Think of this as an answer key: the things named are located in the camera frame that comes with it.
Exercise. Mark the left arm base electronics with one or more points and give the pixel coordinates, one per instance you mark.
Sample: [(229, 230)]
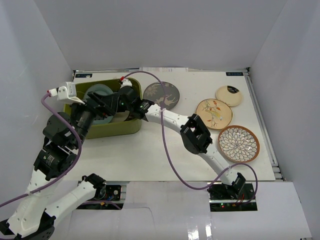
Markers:
[(111, 197)]

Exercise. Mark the dark striped rim plate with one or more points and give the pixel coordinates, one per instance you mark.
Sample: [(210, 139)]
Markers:
[(122, 117)]

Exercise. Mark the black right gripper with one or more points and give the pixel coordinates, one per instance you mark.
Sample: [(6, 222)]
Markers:
[(121, 109)]

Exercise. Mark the beige plate with bird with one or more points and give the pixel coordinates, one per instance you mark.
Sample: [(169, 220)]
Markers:
[(215, 114)]

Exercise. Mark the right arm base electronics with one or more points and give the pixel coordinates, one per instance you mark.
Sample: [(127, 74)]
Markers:
[(222, 200)]

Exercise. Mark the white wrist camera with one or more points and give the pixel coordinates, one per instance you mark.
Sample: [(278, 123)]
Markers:
[(125, 82), (66, 93)]

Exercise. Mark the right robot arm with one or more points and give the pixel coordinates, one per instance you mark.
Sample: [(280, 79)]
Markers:
[(196, 137)]

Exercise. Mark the white petal plate orange rim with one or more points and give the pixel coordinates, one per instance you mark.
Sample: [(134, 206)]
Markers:
[(238, 144)]

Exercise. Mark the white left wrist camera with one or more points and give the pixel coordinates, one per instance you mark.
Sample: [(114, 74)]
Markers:
[(66, 93)]

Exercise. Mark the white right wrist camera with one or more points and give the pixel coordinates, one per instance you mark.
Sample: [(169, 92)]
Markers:
[(125, 82)]

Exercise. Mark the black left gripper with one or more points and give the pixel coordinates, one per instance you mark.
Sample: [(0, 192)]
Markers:
[(100, 105)]

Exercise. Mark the olive green plastic bin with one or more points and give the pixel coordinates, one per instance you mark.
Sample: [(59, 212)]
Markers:
[(101, 129)]

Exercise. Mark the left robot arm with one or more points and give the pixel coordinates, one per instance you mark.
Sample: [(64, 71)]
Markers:
[(35, 218)]

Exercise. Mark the grey plate with deer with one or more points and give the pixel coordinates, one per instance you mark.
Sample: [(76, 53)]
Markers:
[(163, 94)]

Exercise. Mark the small cream plate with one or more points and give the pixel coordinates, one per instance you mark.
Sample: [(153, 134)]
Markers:
[(230, 95)]

